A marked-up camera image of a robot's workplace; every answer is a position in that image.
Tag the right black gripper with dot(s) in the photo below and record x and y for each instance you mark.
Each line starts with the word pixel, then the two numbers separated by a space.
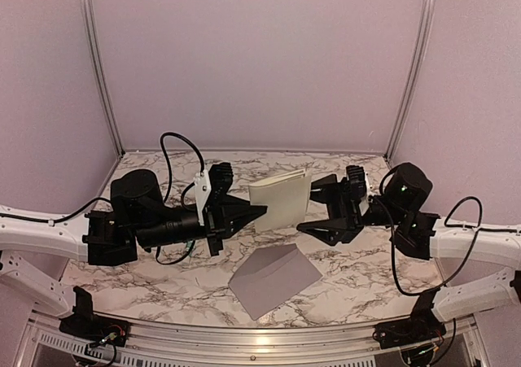
pixel 343 207

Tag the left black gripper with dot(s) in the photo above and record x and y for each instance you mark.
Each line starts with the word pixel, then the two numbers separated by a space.
pixel 226 216

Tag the cream paper letter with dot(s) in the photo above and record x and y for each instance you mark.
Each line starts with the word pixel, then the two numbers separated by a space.
pixel 286 197

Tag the grey envelope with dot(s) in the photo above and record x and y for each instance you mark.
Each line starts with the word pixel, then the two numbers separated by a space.
pixel 270 276

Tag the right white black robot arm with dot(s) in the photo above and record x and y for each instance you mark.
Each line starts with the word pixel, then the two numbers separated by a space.
pixel 488 275

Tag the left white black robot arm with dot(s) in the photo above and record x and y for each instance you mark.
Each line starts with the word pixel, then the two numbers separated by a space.
pixel 139 219

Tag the green white glue stick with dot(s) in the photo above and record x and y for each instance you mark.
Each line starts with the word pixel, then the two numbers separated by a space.
pixel 190 246

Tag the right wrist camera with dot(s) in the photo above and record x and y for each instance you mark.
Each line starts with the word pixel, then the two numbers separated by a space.
pixel 364 204

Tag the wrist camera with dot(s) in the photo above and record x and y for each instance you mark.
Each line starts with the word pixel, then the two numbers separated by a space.
pixel 202 186
pixel 364 204

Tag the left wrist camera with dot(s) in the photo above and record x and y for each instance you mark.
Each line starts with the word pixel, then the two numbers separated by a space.
pixel 202 186

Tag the front aluminium rail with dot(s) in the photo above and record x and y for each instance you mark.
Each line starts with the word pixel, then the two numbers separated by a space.
pixel 151 343

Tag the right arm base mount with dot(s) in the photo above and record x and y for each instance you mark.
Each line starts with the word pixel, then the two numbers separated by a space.
pixel 420 325

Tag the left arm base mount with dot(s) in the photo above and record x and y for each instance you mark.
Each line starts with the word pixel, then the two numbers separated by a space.
pixel 99 330

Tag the right aluminium frame post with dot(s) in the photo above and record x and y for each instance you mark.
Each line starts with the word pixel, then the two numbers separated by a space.
pixel 418 56

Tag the aluminium frame post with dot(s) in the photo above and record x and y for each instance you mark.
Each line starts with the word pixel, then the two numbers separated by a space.
pixel 87 7
pixel 418 56

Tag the left aluminium frame post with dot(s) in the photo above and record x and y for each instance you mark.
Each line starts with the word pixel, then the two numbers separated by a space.
pixel 87 7

